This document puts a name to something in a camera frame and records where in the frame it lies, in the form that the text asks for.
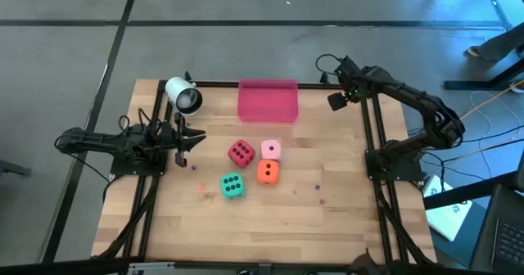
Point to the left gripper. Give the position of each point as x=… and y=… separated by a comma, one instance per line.
x=172, y=138

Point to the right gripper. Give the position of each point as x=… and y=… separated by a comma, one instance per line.
x=353, y=82

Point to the large red foam die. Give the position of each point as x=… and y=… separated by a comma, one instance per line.
x=241, y=153

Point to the large green foam die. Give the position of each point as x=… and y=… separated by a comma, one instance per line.
x=232, y=186

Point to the pink translucent plastic bin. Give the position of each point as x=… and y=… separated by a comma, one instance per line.
x=268, y=103

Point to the large pink foam die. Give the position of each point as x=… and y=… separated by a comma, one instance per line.
x=271, y=150

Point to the large orange foam die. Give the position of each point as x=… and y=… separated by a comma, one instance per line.
x=268, y=172

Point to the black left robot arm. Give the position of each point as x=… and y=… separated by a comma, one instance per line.
x=94, y=138

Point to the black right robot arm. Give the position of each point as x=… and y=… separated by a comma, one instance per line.
x=409, y=93

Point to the black desk foot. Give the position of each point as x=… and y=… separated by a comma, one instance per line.
x=471, y=85

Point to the white printed box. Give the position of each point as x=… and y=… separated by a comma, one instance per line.
x=446, y=217

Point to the black desk beam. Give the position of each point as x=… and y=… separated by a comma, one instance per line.
x=471, y=193

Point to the person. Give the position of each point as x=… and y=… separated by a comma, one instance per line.
x=497, y=46

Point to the grey chair leg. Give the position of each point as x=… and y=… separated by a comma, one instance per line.
x=12, y=168

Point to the grey desk leg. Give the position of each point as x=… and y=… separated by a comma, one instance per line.
x=497, y=5

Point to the black laptop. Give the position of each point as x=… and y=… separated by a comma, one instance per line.
x=505, y=238

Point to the black aluminium table frame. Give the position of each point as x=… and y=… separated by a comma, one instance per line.
x=217, y=83

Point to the silver metal bracket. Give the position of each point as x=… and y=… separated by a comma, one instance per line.
x=151, y=266

